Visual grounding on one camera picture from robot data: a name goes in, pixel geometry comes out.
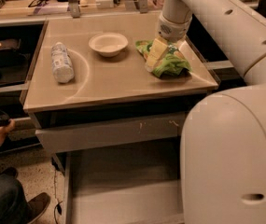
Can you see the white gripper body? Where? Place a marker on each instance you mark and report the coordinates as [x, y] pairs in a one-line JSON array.
[[172, 31]]

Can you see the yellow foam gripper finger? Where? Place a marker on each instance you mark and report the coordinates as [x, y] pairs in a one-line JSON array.
[[158, 49]]

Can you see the grey drawer cabinet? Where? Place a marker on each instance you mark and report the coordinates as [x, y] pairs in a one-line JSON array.
[[105, 89]]

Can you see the open middle drawer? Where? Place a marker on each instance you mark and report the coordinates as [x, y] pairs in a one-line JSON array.
[[126, 184]]

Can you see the green rice chip bag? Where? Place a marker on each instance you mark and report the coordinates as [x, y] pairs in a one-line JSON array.
[[172, 63]]

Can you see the closed top drawer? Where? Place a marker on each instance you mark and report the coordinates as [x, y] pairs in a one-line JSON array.
[[111, 133]]

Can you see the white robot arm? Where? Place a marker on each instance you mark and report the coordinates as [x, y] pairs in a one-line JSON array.
[[223, 140]]

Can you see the person's jeans leg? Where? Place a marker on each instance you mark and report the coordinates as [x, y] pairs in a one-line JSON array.
[[13, 206]]

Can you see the white paper bowl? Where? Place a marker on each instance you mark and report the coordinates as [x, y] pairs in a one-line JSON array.
[[108, 44]]

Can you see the brown shoe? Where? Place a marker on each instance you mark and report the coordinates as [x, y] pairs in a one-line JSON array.
[[37, 207], [11, 171]]

